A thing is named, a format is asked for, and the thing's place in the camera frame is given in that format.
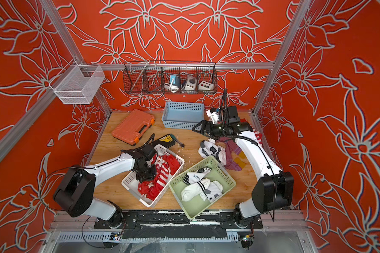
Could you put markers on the green perforated plastic basket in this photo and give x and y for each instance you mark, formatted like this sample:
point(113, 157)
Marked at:
point(196, 206)

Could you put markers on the white grey sport sock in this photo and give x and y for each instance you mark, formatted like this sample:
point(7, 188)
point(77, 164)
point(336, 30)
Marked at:
point(209, 148)
point(194, 177)

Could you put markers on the red santa sock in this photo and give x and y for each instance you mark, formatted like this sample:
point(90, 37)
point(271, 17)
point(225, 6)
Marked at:
point(151, 189)

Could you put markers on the white round socket adapter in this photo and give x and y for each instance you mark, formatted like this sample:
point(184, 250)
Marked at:
point(190, 83)

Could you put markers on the red white striped sock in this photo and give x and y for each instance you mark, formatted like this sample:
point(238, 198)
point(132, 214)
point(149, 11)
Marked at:
point(163, 172)

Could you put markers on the red christmas sock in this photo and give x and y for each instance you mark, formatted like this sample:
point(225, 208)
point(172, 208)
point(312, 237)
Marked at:
point(173, 163)

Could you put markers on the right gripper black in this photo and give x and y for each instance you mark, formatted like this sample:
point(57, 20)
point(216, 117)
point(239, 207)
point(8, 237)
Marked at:
point(205, 124)

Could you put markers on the black wire wall basket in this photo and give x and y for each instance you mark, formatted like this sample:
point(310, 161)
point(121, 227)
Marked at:
point(169, 77)

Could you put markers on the small white sock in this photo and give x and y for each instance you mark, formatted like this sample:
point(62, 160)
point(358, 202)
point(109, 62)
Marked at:
point(212, 192)

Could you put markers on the white perforated plastic basket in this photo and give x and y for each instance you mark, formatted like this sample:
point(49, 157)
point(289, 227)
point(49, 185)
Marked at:
point(131, 183)

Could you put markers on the white sock black stripes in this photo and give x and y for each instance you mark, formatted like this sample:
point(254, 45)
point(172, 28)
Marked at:
point(193, 190)

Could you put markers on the blue white charger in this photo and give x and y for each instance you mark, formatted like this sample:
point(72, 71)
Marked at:
point(174, 80)

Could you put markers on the ratchet wrench green handle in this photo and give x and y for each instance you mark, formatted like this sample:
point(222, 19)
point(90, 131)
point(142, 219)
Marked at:
point(182, 145)

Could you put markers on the orange plastic tool case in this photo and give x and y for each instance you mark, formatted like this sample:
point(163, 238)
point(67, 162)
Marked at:
point(133, 127)

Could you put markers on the white wire mesh basket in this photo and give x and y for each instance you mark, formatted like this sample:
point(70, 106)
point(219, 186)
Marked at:
point(78, 86)

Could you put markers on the blue perforated plastic basket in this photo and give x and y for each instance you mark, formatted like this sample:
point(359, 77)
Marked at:
point(182, 115)

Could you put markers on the black case yellow label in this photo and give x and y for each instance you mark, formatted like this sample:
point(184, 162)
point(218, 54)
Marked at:
point(167, 141)

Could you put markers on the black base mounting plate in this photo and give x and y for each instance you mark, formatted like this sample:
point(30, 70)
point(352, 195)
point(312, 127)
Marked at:
point(174, 224)

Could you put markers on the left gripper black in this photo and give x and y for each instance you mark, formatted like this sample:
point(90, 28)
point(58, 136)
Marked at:
point(140, 176)

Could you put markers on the purple sock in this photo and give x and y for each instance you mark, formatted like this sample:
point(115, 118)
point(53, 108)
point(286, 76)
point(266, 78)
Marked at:
point(235, 157)

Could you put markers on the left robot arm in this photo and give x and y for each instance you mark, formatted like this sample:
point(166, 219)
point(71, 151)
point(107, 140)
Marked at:
point(75, 193)

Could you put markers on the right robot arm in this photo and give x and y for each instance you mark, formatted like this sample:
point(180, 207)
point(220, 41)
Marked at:
point(274, 188)

